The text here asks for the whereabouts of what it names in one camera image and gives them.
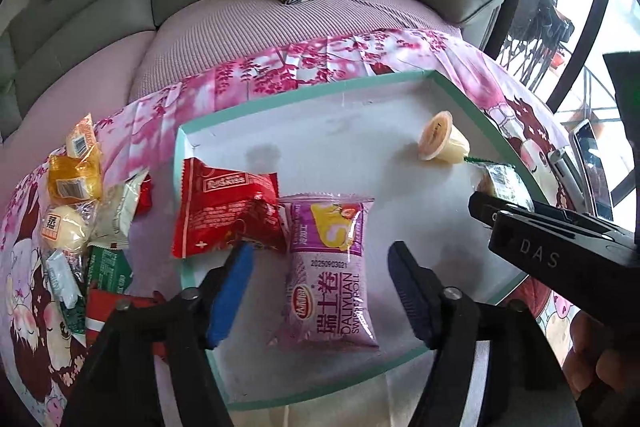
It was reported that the red white snack packet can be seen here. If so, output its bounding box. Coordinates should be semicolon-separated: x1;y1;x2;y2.
85;288;166;347

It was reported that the pink sofa seat cover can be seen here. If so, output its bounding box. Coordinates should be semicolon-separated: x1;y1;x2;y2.
1;0;461;202

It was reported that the round yellow bun packet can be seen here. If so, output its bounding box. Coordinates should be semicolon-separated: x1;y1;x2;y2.
40;202;94;254

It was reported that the white green snack packet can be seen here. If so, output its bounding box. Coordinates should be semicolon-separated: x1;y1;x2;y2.
89;168;149;251

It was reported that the orange transparent snack packet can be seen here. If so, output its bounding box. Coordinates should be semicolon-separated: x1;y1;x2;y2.
47;145;103;205

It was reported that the yellow cake snack packet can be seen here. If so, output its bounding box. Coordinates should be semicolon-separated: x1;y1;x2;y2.
65;114;98;159

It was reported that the white tray teal rim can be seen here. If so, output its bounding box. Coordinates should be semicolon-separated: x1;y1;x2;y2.
172;69;551;412

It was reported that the right hand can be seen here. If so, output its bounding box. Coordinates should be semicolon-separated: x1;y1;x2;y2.
563;311;639;398

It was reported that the small white blue packet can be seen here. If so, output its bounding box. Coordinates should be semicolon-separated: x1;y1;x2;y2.
44;249;81;310

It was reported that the jelly cup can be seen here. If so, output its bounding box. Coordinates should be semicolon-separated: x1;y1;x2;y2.
418;110;470;165

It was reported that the purple swiss roll packet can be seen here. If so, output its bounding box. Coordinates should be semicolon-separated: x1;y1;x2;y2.
271;193;378;350

